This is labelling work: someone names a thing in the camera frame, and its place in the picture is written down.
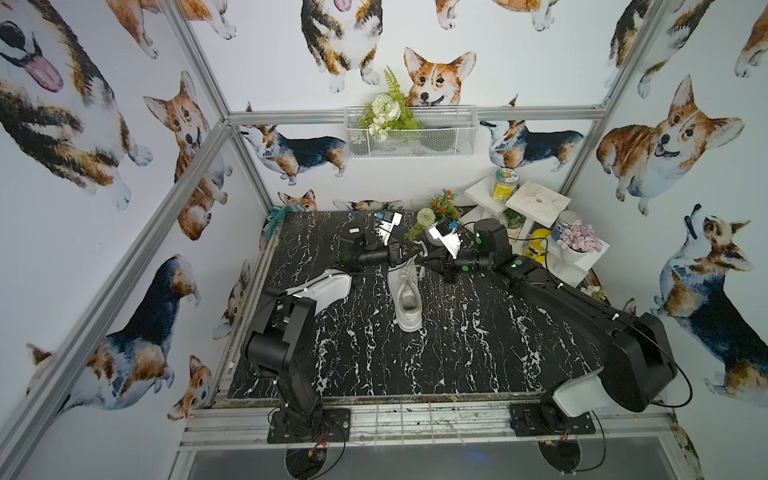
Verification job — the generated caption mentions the white green artificial flowers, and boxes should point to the white green artificial flowers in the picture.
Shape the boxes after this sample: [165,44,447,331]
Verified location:
[357,66,422,142]

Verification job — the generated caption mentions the white sneaker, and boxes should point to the white sneaker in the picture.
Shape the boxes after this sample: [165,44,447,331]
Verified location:
[387,258,423,333]

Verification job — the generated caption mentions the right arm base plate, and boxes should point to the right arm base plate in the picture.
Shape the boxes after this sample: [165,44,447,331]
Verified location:
[508,403,596,437]

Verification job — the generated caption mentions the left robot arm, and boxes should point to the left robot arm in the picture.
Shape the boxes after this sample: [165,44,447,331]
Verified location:
[241,229,405,438]

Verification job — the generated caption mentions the blue white can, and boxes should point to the blue white can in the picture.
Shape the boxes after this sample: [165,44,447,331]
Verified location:
[550,210,581,241]

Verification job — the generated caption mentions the clear jar yellow label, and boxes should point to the clear jar yellow label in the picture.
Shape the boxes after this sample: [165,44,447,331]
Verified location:
[491,168,519,202]

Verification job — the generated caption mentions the pink flowers white pot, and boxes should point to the pink flowers white pot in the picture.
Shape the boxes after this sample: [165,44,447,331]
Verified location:
[557,220,603,264]

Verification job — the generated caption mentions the yellow round container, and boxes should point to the yellow round container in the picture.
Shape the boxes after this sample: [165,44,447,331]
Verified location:
[523,228,550,265]

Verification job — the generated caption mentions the white pot orange flowers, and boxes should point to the white pot orange flowers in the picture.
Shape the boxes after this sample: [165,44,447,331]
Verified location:
[405,189,461,241]

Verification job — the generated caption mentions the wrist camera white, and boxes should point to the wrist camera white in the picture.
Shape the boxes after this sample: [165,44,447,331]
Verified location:
[374,210,402,246]
[426,221,461,259]

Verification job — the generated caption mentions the white wire basket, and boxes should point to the white wire basket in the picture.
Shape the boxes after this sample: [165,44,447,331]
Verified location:
[344,106,479,159]

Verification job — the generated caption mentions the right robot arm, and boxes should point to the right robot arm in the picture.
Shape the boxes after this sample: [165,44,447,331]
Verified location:
[418,218,684,418]

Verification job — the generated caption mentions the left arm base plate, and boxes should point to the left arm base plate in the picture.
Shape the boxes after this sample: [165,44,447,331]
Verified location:
[267,407,352,444]

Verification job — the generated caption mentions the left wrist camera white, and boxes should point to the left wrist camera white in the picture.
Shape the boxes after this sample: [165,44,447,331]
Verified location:
[374,210,402,246]

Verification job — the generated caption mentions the cream bumpy pot plant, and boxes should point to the cream bumpy pot plant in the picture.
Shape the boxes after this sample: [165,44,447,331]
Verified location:
[503,208,525,230]

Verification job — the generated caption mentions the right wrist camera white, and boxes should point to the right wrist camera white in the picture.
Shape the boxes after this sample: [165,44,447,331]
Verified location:
[426,221,461,259]

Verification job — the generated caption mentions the white stepped shelf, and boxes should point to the white stepped shelf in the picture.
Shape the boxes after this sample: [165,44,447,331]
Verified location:
[460,175,610,287]

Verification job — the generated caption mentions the teal cloth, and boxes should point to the teal cloth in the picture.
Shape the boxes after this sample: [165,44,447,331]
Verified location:
[262,205,295,242]

